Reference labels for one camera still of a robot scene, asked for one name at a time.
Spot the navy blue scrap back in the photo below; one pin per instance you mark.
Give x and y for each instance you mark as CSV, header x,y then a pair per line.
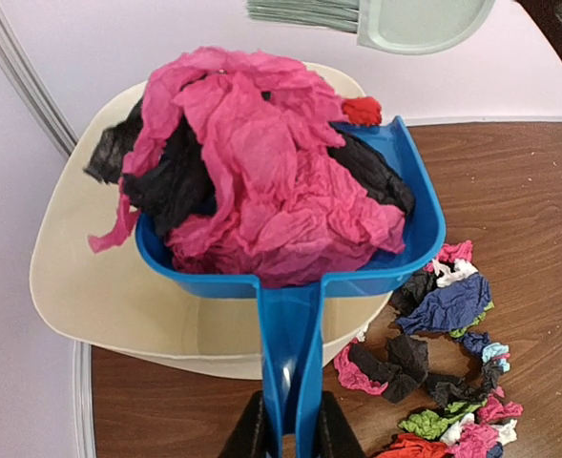
x,y
449,308

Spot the blue plastic dustpan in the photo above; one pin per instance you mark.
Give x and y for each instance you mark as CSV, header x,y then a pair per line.
x,y
291,318

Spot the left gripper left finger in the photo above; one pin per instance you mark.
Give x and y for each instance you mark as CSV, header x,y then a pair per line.
x,y
248,439

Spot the light blue scrap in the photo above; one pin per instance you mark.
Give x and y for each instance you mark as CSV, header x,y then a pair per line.
x,y
499,353

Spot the large pink scrap on dustpan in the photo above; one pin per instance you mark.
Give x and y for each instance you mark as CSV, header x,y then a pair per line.
x,y
296,199

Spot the beige plastic waste bin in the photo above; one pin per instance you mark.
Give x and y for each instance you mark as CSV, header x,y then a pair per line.
x,y
114,300

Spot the white scrap centre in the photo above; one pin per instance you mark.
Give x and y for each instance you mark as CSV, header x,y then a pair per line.
x,y
506,432

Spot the pink scrap near gripper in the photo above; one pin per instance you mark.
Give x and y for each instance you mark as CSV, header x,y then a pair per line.
x,y
352,378

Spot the mint green hand brush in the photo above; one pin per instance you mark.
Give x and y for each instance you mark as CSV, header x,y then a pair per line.
x,y
408,27

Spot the red paper scrap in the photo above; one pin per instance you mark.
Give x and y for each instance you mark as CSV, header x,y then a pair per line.
x,y
408,445

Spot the green scrap centre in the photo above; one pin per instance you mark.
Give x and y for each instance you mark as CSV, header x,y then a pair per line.
x,y
431,425

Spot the black scrap beside dustpan handle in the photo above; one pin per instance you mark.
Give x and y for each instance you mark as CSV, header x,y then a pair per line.
x,y
178,187

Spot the pink white scrap back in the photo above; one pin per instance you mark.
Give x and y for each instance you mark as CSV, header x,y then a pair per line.
x,y
452,263

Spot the left aluminium frame post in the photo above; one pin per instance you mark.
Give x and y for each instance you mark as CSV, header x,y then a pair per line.
x,y
22,75

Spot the pink scrap centre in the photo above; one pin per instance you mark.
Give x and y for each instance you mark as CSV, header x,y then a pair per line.
x,y
480,439

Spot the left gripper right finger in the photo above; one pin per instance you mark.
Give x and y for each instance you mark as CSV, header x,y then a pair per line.
x,y
334,435

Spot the black scrap strip back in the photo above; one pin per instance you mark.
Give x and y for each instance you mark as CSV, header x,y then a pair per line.
x,y
406,369

